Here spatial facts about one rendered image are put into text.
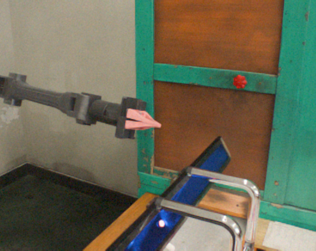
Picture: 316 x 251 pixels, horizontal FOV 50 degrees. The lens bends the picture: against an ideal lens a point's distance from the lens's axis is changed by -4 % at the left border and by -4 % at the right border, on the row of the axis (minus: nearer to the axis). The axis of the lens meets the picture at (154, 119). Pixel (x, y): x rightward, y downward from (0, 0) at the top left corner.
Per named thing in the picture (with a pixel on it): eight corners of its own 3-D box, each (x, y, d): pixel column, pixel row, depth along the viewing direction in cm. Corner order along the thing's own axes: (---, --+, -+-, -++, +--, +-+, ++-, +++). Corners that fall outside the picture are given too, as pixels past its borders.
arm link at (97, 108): (85, 119, 92) (89, 97, 92) (103, 121, 97) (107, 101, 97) (103, 124, 88) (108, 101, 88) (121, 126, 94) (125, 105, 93)
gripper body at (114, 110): (136, 140, 89) (115, 133, 94) (144, 100, 89) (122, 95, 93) (119, 138, 84) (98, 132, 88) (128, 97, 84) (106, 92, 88)
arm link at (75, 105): (-1, 101, 118) (4, 70, 117) (13, 103, 122) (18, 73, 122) (80, 127, 93) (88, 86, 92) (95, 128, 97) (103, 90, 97)
